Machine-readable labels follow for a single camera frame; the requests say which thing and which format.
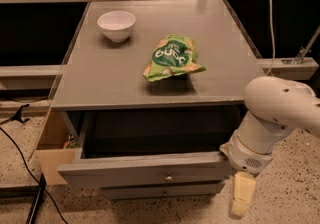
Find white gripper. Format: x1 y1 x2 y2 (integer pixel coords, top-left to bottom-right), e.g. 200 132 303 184
219 130 272 217

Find grey top drawer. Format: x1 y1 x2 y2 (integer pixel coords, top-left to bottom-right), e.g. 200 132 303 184
58 109 240 188

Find grey drawer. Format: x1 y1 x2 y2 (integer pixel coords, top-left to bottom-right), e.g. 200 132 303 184
58 109 240 188
102 181 225 200

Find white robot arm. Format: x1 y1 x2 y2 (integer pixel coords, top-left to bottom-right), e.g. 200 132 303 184
220 76 320 218

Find grey bottom drawer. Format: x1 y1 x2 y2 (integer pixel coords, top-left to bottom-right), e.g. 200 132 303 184
102 181 225 200

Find grey drawer cabinet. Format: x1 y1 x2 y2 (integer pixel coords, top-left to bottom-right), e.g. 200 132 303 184
52 0 263 199

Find green snack bag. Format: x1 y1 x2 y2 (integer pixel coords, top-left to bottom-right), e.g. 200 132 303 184
143 34 206 82

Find cardboard box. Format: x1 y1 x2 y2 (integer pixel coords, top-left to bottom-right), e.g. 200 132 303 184
34 109 78 185

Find black floor bar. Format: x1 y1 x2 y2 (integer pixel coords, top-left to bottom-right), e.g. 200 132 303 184
26 175 46 224

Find white ceramic bowl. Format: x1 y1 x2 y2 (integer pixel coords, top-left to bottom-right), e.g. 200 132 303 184
97 11 136 42

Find white cable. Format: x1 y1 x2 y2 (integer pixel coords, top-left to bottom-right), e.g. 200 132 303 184
251 0 277 78

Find black floor cable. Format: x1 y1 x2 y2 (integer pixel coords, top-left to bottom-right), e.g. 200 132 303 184
0 126 70 224

